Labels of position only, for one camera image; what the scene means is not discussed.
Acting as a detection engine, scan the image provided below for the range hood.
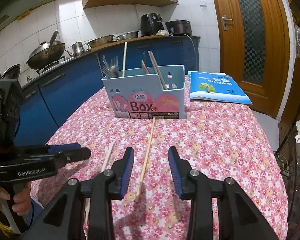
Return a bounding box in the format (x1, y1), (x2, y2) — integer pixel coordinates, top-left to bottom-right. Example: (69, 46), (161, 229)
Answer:
(0, 0), (64, 35)

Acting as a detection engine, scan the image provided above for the blue plastic utensil box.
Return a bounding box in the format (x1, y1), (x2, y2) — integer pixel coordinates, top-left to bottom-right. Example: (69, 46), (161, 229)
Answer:
(101, 65), (186, 119)

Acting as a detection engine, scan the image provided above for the wire fan guard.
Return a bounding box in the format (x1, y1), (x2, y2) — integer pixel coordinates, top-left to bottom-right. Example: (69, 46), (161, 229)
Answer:
(275, 120), (300, 215)

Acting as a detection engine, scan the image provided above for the black rice cooker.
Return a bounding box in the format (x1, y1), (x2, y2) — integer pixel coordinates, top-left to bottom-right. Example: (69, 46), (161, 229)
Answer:
(164, 20), (192, 36)

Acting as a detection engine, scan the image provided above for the blue book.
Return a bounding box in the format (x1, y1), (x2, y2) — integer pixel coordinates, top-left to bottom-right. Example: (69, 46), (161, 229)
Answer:
(187, 71), (253, 105)

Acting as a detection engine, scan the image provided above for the steel door handle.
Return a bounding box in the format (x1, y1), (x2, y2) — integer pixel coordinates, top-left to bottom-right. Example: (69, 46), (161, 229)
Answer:
(221, 15), (233, 32)

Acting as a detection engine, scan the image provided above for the steel fork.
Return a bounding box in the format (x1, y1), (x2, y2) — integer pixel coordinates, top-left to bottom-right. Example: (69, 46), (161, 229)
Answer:
(110, 56), (119, 77)
(101, 66), (117, 78)
(102, 54), (110, 74)

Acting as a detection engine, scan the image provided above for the steel kettle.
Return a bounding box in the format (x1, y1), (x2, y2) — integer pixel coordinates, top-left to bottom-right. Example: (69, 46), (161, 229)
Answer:
(64, 41), (89, 57)

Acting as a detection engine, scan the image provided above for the gas stove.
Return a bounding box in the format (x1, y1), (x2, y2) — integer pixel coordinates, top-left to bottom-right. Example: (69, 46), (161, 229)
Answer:
(35, 56), (71, 75)

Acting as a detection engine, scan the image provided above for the pink floral tablecloth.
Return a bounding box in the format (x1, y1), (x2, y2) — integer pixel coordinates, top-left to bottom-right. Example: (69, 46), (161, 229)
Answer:
(30, 75), (289, 240)

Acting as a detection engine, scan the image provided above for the blue kitchen cabinet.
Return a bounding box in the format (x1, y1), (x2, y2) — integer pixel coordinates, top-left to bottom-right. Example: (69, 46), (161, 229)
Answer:
(14, 36), (200, 147)

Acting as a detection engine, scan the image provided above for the steel pot lid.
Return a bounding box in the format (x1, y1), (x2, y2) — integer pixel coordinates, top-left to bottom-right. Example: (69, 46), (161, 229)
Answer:
(0, 64), (22, 80)

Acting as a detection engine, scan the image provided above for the steel basin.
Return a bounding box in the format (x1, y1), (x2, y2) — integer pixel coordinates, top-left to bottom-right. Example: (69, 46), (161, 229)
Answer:
(115, 31), (140, 41)

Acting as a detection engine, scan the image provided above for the black air fryer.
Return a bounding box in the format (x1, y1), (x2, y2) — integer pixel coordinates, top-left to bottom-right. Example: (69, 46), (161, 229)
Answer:
(140, 14), (165, 37)

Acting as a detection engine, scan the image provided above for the grey power cord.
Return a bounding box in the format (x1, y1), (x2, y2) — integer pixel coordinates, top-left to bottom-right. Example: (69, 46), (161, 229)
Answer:
(182, 34), (200, 72)

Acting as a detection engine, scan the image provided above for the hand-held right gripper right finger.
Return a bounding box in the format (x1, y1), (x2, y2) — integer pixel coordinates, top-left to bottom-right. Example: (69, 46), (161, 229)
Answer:
(168, 146), (278, 240)

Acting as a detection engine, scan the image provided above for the cream stick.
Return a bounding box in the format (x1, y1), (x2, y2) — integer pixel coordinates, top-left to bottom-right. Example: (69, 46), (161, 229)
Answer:
(147, 51), (165, 90)
(100, 142), (115, 173)

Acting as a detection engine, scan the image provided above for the person's left hand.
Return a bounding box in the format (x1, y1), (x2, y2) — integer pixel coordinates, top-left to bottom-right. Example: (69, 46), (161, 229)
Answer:
(0, 181), (32, 214)

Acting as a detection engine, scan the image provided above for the steel colander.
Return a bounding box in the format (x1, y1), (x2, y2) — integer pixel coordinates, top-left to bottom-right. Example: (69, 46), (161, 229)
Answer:
(87, 35), (115, 49)

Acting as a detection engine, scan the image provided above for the steel wok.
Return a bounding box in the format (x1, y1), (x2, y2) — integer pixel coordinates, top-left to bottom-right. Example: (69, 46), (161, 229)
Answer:
(26, 30), (66, 70)

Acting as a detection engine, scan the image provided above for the wooden door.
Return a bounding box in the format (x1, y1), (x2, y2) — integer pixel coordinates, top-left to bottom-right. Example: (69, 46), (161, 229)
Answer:
(207, 0), (294, 119)

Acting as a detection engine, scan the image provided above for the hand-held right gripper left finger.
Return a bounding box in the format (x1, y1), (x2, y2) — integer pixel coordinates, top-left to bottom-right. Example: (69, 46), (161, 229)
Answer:
(36, 147), (135, 240)

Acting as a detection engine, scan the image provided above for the wooden chopstick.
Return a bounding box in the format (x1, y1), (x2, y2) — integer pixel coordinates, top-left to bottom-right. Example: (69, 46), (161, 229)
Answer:
(122, 42), (128, 77)
(134, 117), (156, 202)
(151, 51), (168, 90)

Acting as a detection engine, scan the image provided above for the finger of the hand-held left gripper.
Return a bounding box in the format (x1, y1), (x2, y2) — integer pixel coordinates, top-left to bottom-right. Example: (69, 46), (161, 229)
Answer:
(53, 147), (92, 170)
(45, 142), (82, 153)

